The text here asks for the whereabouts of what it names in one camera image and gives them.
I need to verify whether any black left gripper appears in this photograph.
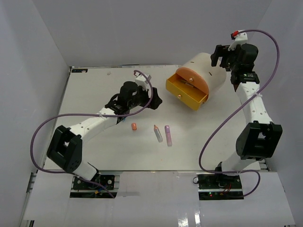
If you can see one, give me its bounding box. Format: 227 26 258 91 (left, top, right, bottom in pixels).
128 84 162 110

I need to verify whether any pink purple highlighter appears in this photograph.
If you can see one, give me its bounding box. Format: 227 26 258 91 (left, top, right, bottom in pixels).
164 125 172 147

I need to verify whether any orange highlighter cap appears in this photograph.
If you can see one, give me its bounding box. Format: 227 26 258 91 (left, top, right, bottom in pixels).
131 123 137 131

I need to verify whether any orange highlighter body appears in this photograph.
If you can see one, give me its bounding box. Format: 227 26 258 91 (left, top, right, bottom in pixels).
153 125 163 142

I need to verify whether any round three-drawer storage box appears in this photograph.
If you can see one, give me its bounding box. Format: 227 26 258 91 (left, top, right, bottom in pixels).
166 52 227 111

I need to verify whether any thin yellow highlighter pen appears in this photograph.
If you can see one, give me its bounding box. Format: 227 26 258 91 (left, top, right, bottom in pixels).
181 80 194 87

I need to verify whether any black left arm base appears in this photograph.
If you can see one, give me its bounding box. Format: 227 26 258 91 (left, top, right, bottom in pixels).
70 172 119 199

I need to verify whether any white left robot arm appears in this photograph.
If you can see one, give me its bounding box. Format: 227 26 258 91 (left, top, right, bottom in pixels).
47 81 162 189

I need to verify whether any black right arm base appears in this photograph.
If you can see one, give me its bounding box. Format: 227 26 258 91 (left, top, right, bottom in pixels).
193 173 244 201

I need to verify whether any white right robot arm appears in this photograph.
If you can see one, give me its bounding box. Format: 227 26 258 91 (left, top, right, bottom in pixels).
211 44 283 189

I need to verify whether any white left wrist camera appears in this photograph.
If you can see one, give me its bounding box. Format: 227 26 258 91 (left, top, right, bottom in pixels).
134 72 149 90

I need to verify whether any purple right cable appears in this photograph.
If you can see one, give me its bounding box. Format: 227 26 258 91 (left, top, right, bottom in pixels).
198 29 281 197

